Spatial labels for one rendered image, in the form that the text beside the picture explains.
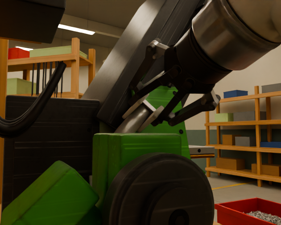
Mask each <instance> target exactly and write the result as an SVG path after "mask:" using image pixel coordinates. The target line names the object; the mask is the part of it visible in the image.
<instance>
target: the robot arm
mask: <svg viewBox="0 0 281 225"><path fill-rule="evenodd" d="M280 44H281V0H206V2H205V5H204V6H203V7H202V9H201V10H200V11H199V12H198V14H197V15H196V16H195V17H193V20H192V26H191V27H190V29H189V30H188V31H187V32H186V33H185V34H184V35H183V37H182V38H181V39H180V40H179V41H178V42H177V43H175V44H172V45H170V46H169V47H168V46H166V45H163V44H162V43H161V40H160V39H159V38H155V39H154V40H153V41H152V42H151V43H150V44H149V45H148V46H146V52H145V58H144V60H143V62H142V63H141V65H140V67H139V68H138V70H137V72H136V73H135V75H134V77H133V78H132V80H131V82H130V83H129V85H128V87H129V88H130V89H131V90H133V91H134V92H135V94H134V95H133V97H132V98H131V99H130V100H129V101H128V103H129V104H130V105H131V107H130V108H129V109H128V111H127V112H126V113H125V114H124V115H123V116H122V118H123V119H126V118H127V117H128V116H129V115H130V114H131V113H132V112H133V111H134V110H135V109H136V108H137V107H138V106H139V105H140V104H141V103H142V102H143V101H144V100H145V99H146V98H147V96H148V95H149V93H150V92H151V91H153V90H154V89H156V88H157V87H159V86H161V85H163V84H165V83H167V82H168V81H169V82H170V83H172V84H173V85H174V86H175V87H176V89H177V90H178V91H177V93H176V94H175V95H174V97H173V98H172V99H171V101H170V102H169V103H168V104H167V105H166V107H165V108H164V107H163V106H160V107H159V108H158V109H157V110H156V111H154V112H153V113H152V114H151V115H150V116H149V117H148V118H147V119H146V121H145V122H144V123H143V124H142V125H141V127H140V128H139V129H138V130H137V132H139V133H140V132H141V131H142V130H143V129H144V128H146V127H147V126H148V125H149V124H151V125H152V126H153V127H154V126H157V125H158V124H161V123H162V122H163V121H167V122H168V124H169V125H170V126H175V125H177V124H179V123H181V122H183V121H185V120H187V119H189V118H191V117H193V116H195V115H197V114H199V113H201V112H206V111H214V110H215V108H216V107H217V105H218V103H219V102H220V100H221V97H220V96H219V95H217V94H215V92H214V90H213V88H214V86H215V84H216V83H217V82H219V81H220V80H221V79H222V78H224V77H225V76H227V75H228V74H229V73H231V72H232V71H240V70H243V69H246V68H247V67H249V66H250V65H252V64H253V63H254V62H255V61H257V60H258V59H260V58H261V57H263V56H264V55H265V54H267V53H268V52H269V51H271V50H273V49H275V48H277V47H278V46H279V45H280ZM162 55H164V71H163V72H161V73H160V74H158V75H157V76H156V77H154V78H153V79H151V80H150V81H149V82H147V83H146V84H144V85H143V84H142V83H141V82H142V80H143V79H144V77H145V76H146V74H147V73H148V71H149V70H150V68H151V67H152V65H153V64H154V62H155V61H156V59H159V58H160V57H161V56H162ZM186 94H204V95H203V96H202V97H201V98H200V99H198V100H196V101H194V102H193V103H191V104H189V105H187V106H185V107H184V108H182V109H180V110H178V111H177V112H175V113H173V112H172V110H173V109H174V108H175V107H176V106H177V104H178V103H179V102H180V101H181V100H182V99H183V97H184V96H185V95H186Z"/></svg>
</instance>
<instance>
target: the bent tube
mask: <svg viewBox="0 0 281 225"><path fill-rule="evenodd" d="M154 111H156V109H155V108H154V107H153V106H152V105H151V104H150V103H149V102H147V101H146V100H144V101H143V102H142V103H141V104H140V105H139V106H138V107H137V108H136V109H135V110H134V111H133V112H132V113H131V114H130V115H129V116H128V117H127V118H126V119H125V120H124V121H123V122H122V124H121V125H120V126H119V127H118V128H117V129H116V131H115V132H114V133H135V132H136V131H137V130H138V129H139V128H140V127H141V125H142V124H143V123H144V122H145V121H146V119H147V118H148V117H149V116H150V115H151V114H152V113H153V112H154Z"/></svg>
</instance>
